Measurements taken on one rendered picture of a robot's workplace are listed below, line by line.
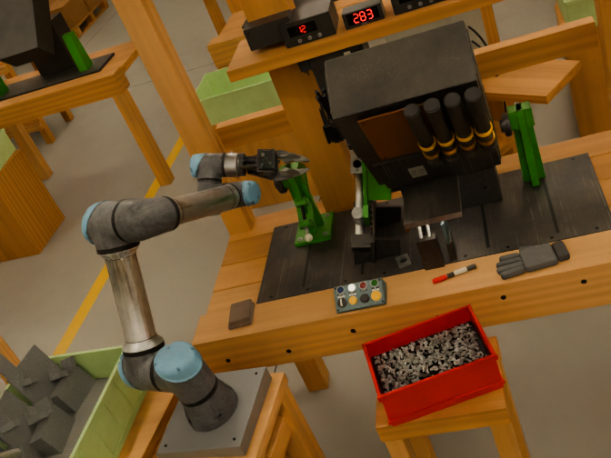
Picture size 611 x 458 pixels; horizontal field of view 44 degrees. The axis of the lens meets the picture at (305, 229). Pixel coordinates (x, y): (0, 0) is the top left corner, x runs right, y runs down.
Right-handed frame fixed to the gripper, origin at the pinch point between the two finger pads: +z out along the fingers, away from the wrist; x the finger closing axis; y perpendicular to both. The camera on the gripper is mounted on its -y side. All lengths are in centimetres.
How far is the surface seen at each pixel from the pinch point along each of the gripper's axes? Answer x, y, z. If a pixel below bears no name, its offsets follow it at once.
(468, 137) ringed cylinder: -3, 38, 46
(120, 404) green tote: -74, 0, -55
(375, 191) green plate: -9.2, 4.0, 21.5
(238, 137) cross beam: 18.4, -32.0, -28.8
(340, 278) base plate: -33.8, -11.1, 10.1
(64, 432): -82, 1, -72
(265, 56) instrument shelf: 32.4, 7.8, -11.8
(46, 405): -74, 2, -78
